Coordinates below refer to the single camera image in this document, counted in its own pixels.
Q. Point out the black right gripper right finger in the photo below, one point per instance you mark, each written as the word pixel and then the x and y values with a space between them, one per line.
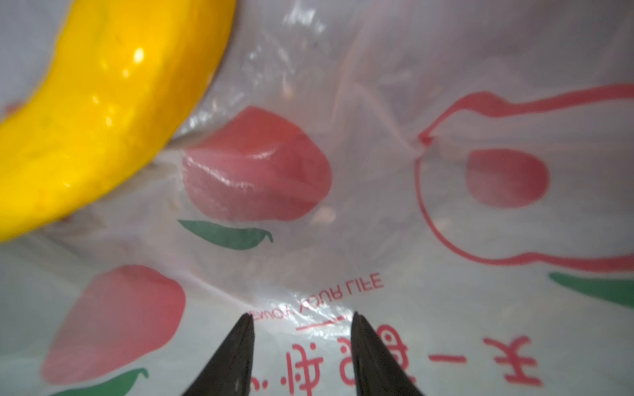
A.
pixel 376 371

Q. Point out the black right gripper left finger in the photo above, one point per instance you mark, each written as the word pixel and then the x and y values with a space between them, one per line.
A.
pixel 229 371

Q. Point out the pink plastic bag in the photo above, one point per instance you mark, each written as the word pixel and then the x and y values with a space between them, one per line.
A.
pixel 458 172

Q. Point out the yellow fake banana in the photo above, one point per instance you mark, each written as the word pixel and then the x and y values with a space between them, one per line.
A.
pixel 125 75

